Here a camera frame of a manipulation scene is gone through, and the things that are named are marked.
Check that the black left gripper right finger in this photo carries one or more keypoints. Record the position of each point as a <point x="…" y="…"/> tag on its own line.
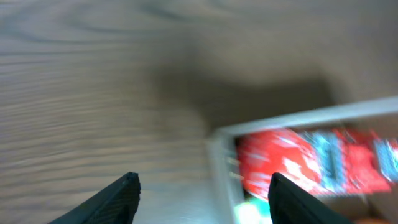
<point x="290" y="204"/>

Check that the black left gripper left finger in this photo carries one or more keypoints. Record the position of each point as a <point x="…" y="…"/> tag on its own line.
<point x="115" y="204"/>

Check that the colourful puzzle cube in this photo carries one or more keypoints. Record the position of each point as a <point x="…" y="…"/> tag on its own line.
<point x="253" y="211"/>

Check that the red lettered ball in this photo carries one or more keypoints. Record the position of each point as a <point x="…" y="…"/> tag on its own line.
<point x="260" y="155"/>

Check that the white cardboard box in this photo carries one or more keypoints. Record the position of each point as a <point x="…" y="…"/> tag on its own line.
<point x="222" y="151"/>

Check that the red toy fire truck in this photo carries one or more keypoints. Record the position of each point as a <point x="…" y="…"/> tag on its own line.
<point x="353" y="162"/>

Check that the orange dinosaur toy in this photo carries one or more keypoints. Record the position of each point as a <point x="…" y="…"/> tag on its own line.
<point x="372" y="221"/>

